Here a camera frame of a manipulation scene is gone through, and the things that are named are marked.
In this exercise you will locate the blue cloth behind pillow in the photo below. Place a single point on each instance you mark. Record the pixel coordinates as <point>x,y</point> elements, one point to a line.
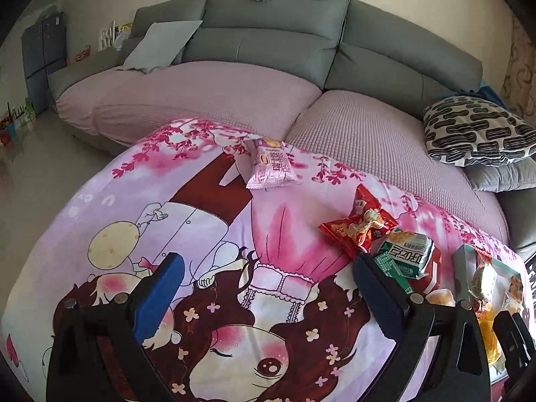
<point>488,94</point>

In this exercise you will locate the red candy shaped snack packet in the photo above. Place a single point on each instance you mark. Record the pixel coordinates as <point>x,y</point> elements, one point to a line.
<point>367,222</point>

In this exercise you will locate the black white patterned pillow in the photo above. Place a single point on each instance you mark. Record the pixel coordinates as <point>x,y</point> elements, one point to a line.
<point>464,131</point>

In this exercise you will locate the books on sofa ledge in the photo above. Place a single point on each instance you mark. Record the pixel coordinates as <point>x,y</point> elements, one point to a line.
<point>113,36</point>

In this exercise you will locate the green snack packet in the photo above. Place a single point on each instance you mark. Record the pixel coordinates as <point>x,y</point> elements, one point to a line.
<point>389,268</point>

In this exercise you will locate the clear bag round bun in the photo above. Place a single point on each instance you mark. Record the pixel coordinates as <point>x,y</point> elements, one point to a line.
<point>483,280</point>

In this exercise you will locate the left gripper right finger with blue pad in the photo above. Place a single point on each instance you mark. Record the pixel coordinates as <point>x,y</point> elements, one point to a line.
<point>458,369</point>

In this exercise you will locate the dark red snack box packet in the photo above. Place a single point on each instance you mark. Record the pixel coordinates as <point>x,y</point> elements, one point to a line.
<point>431,280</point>

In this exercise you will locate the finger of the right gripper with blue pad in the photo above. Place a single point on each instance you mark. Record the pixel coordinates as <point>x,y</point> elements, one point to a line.
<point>515,341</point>

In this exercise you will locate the grey pillow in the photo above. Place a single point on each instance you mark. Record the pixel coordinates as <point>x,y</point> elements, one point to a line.
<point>511,177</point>

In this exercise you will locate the orange yellow cake packet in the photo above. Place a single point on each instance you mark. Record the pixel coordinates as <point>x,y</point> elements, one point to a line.
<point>485,316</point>

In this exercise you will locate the teal cardboard tray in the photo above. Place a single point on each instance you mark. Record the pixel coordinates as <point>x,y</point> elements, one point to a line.
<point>464,266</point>

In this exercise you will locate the toys on floor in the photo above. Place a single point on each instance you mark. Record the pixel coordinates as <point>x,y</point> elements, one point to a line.
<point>17,121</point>

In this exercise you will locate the white green cracker packet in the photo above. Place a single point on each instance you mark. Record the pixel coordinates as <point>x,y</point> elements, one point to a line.
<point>411,252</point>

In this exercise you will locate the tan red printed snack packet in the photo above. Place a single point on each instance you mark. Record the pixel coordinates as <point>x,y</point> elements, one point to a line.
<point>513,296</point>

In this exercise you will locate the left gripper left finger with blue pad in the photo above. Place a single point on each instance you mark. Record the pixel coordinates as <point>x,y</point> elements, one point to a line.
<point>77,369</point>

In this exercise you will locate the pink swiss roll packet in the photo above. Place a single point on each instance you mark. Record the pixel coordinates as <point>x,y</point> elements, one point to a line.
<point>271,165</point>

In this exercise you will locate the dark cabinet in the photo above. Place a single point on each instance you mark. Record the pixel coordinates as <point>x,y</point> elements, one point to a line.
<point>44,52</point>

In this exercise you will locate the pink sofa seat cover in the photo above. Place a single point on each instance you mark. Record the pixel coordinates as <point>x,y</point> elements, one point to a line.
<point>361,132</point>

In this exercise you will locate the light grey cushion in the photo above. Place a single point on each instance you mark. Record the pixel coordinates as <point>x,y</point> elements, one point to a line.
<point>158,47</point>

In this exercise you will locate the pale yellow cake piece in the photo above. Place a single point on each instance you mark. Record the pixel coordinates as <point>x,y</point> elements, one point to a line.
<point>442,297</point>

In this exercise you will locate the patterned curtain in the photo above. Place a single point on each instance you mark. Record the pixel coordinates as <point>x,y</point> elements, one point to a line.
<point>519,87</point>

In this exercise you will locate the pink cartoon print cloth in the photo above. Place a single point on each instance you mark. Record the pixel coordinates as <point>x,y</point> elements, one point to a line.
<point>267,309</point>

